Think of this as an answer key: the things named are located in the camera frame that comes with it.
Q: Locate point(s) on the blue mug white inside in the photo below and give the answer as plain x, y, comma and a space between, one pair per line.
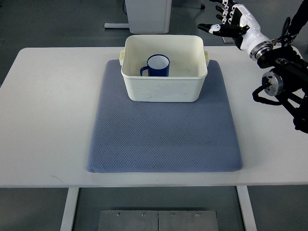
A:
157, 66

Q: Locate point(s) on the right white table leg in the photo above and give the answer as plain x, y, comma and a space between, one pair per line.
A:
246, 208

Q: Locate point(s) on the white cabinet on base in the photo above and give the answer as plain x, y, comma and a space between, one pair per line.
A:
145, 17

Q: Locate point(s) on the metal floor plate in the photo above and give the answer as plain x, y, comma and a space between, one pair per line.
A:
157, 220

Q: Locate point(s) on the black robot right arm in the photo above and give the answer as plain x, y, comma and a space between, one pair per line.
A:
286, 83

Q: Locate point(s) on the person leg black trousers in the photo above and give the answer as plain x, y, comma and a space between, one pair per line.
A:
299, 19

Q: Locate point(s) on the small grey floor plate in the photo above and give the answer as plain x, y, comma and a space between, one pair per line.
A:
227, 40

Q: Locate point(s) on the blue textured fabric mat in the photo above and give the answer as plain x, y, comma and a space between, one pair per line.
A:
131, 136

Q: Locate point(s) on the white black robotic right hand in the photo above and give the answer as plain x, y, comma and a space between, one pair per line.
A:
237, 23

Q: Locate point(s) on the white plastic storage box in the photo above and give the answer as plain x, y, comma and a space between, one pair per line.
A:
187, 69

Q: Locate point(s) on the white table leg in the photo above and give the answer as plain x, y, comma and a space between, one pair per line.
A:
246, 208
69, 209

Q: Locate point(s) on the left white table leg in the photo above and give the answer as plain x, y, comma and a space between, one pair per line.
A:
69, 209

